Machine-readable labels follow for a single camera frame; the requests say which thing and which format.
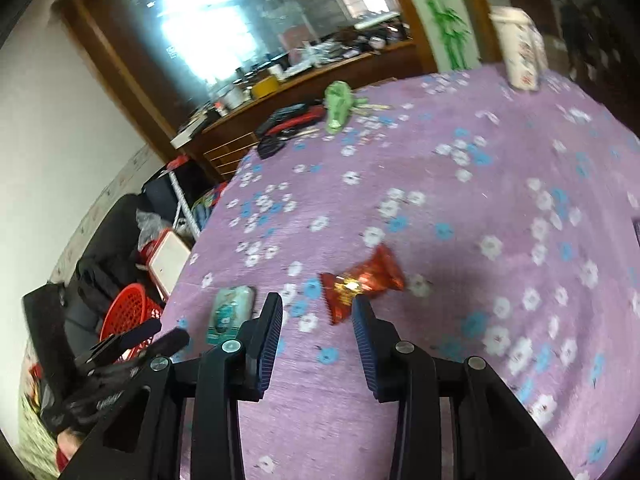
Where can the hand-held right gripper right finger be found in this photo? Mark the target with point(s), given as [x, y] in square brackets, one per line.
[365, 355]

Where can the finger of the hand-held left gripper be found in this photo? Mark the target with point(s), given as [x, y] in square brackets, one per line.
[135, 335]
[165, 345]

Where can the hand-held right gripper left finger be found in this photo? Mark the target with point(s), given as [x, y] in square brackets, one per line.
[267, 350]

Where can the red plastic basket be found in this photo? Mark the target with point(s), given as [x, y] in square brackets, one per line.
[130, 305]

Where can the red foil candy wrapper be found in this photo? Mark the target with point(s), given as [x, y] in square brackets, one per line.
[367, 275]

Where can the person's left hand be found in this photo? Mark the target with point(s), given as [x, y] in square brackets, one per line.
[70, 441]

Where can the teal white tissue packet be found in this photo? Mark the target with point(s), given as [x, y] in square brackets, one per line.
[230, 312]

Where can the red tub white lid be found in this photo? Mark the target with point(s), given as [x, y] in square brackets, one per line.
[167, 262]

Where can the black sofa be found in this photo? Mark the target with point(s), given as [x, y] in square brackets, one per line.
[100, 260]

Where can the clear plastic bag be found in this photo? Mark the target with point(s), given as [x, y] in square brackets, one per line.
[150, 225]

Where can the white metal pole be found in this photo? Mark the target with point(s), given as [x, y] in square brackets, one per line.
[182, 205]

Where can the dark bag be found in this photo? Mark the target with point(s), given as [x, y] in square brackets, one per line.
[160, 187]

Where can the wooden counter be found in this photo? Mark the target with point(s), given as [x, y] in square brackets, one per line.
[240, 135]

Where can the black red hand tool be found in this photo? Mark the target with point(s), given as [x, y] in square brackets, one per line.
[287, 120]

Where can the green cloth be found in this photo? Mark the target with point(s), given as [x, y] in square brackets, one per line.
[340, 105]

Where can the yellow cardboard box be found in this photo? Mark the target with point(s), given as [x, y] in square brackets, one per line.
[262, 88]

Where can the wood framed glass window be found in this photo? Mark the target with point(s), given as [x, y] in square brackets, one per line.
[225, 20]

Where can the white cartoon print cup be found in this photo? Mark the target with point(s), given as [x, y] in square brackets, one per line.
[520, 45]

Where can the green bamboo wall sticker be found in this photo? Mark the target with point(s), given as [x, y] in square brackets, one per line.
[445, 15]

